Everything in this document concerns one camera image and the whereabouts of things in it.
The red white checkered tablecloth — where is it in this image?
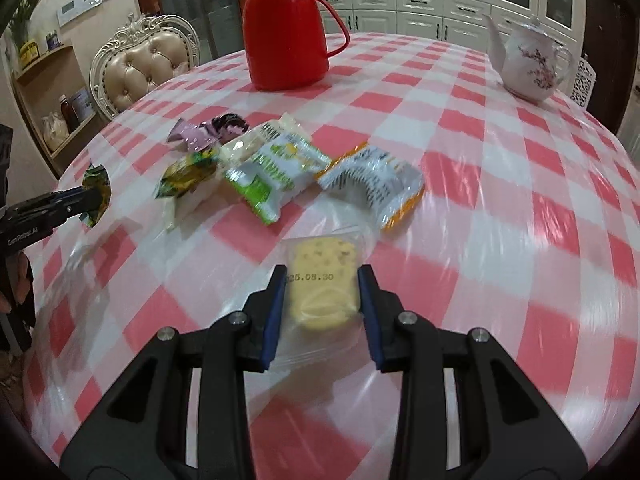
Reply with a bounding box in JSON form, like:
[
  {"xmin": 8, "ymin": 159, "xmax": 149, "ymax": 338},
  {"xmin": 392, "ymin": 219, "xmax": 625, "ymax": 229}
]
[{"xmin": 24, "ymin": 34, "xmax": 639, "ymax": 463}]

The wooden wall shelf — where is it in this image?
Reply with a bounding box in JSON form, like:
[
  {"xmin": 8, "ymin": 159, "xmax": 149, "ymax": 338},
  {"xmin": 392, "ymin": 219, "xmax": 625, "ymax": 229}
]
[{"xmin": 11, "ymin": 44, "xmax": 106, "ymax": 178}]

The pink purple snack packet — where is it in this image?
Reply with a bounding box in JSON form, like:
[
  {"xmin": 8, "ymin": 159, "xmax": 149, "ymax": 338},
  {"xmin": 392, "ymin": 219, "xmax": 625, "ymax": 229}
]
[{"xmin": 167, "ymin": 113, "xmax": 250, "ymax": 152}]

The white lattice screen panel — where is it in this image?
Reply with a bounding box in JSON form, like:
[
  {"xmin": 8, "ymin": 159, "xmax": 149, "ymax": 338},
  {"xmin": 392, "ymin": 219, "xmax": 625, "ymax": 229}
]
[{"xmin": 570, "ymin": 58, "xmax": 597, "ymax": 110}]

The cream tufted chair left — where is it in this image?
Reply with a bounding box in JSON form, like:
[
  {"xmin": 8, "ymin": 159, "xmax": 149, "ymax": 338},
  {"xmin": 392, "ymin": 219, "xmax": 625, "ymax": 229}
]
[{"xmin": 89, "ymin": 14, "xmax": 200, "ymax": 120}]

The green yellow snack packet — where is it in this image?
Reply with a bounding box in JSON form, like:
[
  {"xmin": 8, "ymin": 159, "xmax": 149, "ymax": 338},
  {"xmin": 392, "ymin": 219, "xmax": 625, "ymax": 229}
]
[{"xmin": 154, "ymin": 145, "xmax": 221, "ymax": 231}]

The green garlic pea packet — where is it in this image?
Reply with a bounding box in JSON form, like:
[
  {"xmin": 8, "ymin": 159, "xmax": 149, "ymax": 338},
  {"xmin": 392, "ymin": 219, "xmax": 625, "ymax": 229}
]
[{"xmin": 80, "ymin": 164, "xmax": 112, "ymax": 229}]

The red thermos jug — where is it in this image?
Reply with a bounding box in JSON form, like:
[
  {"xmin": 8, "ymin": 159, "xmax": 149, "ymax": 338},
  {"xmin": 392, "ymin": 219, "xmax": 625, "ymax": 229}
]
[{"xmin": 243, "ymin": 0, "xmax": 350, "ymax": 91}]

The white floral teapot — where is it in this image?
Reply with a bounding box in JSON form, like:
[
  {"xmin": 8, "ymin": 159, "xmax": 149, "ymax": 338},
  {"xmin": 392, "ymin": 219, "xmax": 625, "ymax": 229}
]
[{"xmin": 483, "ymin": 14, "xmax": 576, "ymax": 103}]

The orange grey snack packet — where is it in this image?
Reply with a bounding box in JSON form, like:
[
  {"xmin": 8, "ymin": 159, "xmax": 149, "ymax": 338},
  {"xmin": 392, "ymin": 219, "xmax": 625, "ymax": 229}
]
[{"xmin": 314, "ymin": 143, "xmax": 425, "ymax": 231}]

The green white snack packet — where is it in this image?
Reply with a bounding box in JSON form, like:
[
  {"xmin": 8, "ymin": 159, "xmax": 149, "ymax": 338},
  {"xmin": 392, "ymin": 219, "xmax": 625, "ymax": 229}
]
[{"xmin": 224, "ymin": 132, "xmax": 332, "ymax": 224}]

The clear yellow biscuit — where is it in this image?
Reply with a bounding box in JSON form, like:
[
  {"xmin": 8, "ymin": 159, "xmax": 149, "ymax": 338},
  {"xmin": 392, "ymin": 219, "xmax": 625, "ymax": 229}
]
[{"xmin": 273, "ymin": 226, "xmax": 366, "ymax": 370}]

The beige nut snack packet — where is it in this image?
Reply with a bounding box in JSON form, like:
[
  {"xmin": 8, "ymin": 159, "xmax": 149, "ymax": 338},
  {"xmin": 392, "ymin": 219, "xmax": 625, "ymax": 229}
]
[{"xmin": 219, "ymin": 113, "xmax": 310, "ymax": 167}]

